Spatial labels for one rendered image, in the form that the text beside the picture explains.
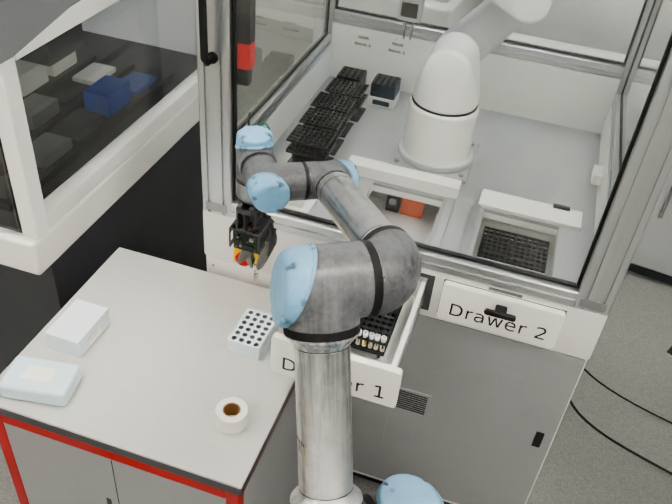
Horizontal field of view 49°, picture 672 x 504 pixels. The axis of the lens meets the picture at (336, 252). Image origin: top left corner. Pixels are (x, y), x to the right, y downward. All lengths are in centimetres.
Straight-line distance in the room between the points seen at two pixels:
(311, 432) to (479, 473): 121
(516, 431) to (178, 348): 94
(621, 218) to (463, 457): 92
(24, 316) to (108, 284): 36
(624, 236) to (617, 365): 151
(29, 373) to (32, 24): 75
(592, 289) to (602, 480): 110
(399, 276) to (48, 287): 125
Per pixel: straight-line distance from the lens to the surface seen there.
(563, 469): 270
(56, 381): 172
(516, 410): 205
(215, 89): 171
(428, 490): 127
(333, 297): 103
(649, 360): 321
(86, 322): 182
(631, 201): 162
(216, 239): 195
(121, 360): 179
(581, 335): 184
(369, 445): 230
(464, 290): 177
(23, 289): 218
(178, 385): 172
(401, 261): 108
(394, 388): 157
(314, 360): 108
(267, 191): 137
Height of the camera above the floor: 205
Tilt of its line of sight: 38 degrees down
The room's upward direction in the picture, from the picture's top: 6 degrees clockwise
